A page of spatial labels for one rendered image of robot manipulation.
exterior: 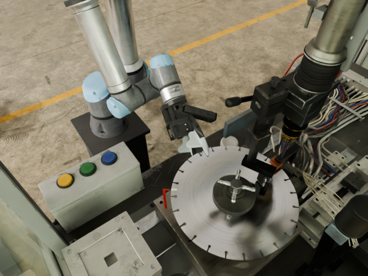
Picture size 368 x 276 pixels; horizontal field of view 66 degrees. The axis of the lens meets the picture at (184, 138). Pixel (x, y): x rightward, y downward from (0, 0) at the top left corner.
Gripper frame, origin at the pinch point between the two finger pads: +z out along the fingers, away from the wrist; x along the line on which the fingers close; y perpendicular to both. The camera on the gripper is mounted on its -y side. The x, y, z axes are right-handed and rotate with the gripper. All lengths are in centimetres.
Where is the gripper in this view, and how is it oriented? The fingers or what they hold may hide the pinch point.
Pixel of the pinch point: (202, 157)
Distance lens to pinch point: 89.6
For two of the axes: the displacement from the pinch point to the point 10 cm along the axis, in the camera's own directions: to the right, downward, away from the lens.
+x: 2.3, -1.6, -9.6
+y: -9.1, 3.1, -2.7
